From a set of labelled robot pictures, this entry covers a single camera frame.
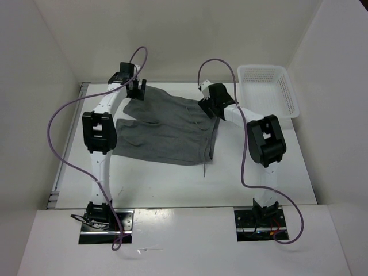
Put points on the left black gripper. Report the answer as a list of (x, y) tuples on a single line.
[(137, 94)]

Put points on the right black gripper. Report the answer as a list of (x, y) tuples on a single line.
[(205, 104)]

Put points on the grey shorts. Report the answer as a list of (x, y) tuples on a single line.
[(166, 129)]

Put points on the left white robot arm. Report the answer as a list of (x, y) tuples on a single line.
[(100, 138)]

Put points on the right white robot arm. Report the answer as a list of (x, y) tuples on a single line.
[(263, 142)]

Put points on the white plastic basket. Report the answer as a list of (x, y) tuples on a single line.
[(267, 89)]

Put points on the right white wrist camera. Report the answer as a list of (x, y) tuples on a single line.
[(204, 88)]

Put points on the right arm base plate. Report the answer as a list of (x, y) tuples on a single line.
[(248, 230)]

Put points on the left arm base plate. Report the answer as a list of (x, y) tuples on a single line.
[(95, 232)]

